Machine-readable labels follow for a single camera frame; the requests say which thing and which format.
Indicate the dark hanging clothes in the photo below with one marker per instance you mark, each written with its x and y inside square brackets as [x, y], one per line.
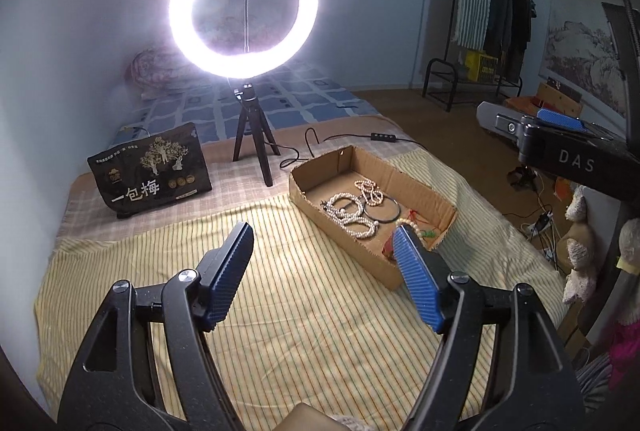
[505, 21]

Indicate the small black object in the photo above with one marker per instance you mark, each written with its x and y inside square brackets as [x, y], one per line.
[522, 176]

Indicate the black clothes rack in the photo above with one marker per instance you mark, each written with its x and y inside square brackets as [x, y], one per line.
[457, 11]

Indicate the black bangle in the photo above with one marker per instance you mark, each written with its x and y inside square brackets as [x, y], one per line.
[398, 210]

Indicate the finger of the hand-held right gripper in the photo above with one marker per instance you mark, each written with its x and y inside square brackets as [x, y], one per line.
[560, 120]

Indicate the shallow cardboard box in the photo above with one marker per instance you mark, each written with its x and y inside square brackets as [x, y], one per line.
[350, 251]

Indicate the pink plaid blanket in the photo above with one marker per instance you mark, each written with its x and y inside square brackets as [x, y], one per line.
[240, 196]

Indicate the pink patterned pillow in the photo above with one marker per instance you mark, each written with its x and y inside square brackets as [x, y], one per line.
[150, 71]

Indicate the cream plush toy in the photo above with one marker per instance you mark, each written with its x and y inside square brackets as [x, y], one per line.
[630, 261]

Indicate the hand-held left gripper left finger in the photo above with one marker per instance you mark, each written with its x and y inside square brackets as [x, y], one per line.
[230, 281]

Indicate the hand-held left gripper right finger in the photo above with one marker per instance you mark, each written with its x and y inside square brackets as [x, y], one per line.
[415, 271]

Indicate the landscape wall poster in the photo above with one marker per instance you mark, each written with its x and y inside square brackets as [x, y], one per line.
[575, 46]

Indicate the black mini tripod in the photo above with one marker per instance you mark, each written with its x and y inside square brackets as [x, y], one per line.
[250, 121]

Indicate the beige plush toy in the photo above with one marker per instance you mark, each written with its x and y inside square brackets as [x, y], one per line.
[580, 251]

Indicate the white power strip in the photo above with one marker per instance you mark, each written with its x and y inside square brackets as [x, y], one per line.
[542, 223]

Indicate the brown box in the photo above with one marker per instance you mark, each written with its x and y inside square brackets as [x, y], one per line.
[560, 98]

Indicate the black printed snack bag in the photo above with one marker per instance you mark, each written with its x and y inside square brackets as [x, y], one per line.
[150, 181]

